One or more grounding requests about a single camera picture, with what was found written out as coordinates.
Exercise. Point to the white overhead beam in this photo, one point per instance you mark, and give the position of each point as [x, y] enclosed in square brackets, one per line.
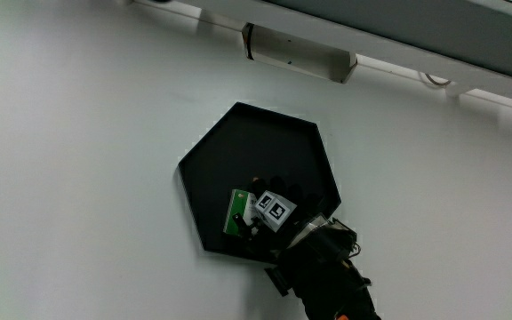
[416, 40]

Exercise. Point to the white rectangular box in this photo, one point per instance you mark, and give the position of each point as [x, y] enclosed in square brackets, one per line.
[296, 51]

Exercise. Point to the green white medicine box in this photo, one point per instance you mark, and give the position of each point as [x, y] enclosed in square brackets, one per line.
[238, 206]

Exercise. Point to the black hexagonal plate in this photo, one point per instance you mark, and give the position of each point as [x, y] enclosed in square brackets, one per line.
[247, 146]

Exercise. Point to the person's right hand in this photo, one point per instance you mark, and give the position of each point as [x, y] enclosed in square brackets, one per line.
[276, 210]

